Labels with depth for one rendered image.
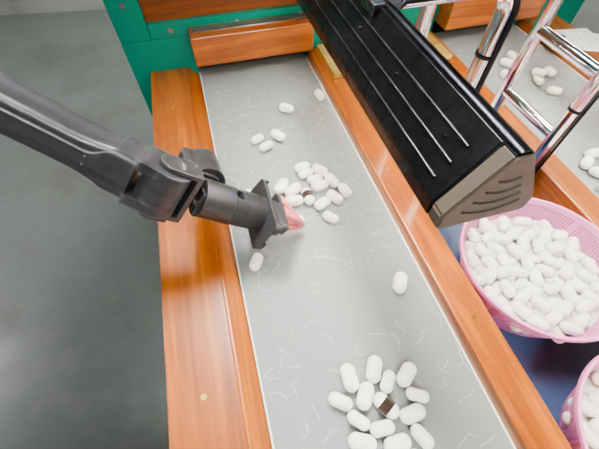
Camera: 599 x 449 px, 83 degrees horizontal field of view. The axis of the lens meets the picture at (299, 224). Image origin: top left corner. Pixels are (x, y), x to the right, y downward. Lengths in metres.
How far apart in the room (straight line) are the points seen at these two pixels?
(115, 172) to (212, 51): 0.55
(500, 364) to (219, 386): 0.38
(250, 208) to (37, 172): 1.75
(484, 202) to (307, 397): 0.36
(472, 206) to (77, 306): 1.49
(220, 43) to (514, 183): 0.77
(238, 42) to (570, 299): 0.85
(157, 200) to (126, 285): 1.11
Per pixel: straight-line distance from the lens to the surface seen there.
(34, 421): 1.52
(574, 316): 0.72
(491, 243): 0.70
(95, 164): 0.46
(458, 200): 0.27
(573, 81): 1.20
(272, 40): 0.95
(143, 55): 1.01
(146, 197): 0.46
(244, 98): 0.92
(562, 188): 0.82
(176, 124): 0.83
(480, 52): 0.52
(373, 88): 0.35
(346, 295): 0.57
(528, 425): 0.57
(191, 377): 0.52
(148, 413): 1.36
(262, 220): 0.52
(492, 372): 0.57
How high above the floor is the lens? 1.26
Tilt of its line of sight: 55 degrees down
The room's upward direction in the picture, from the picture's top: straight up
